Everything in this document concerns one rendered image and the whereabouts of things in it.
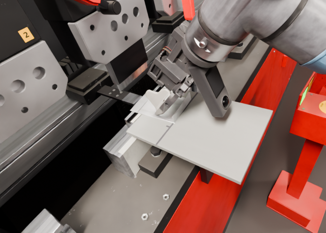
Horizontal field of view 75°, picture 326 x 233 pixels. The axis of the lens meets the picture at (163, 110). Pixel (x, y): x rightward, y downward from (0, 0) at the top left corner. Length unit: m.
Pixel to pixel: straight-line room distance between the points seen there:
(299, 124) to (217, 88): 0.53
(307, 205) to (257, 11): 1.21
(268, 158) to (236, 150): 1.23
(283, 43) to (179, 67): 0.17
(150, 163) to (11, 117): 0.32
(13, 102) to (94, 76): 0.38
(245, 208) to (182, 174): 0.95
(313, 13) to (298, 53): 0.05
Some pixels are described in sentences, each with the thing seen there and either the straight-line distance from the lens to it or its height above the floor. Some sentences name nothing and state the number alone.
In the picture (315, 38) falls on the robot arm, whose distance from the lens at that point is 0.30.
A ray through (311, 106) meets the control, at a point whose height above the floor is 0.78.
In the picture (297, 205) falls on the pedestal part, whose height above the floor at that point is 0.12.
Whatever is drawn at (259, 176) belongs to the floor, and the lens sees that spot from 1.55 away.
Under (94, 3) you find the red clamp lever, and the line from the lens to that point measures 0.32.
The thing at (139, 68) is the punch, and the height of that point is 1.09.
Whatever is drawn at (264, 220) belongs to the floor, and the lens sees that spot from 1.44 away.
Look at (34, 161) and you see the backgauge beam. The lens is 0.69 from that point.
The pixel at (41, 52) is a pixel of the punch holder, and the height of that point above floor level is 1.24.
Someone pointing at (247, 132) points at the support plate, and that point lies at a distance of 0.44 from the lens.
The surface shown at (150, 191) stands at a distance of 0.53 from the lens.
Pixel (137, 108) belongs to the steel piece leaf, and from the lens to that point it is 0.53.
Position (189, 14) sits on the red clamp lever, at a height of 1.17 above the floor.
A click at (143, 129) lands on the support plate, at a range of 0.48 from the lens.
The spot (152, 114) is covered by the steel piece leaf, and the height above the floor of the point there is 1.00.
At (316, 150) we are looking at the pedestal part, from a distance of 1.05.
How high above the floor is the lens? 1.33
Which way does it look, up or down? 41 degrees down
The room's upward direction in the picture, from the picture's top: 16 degrees counter-clockwise
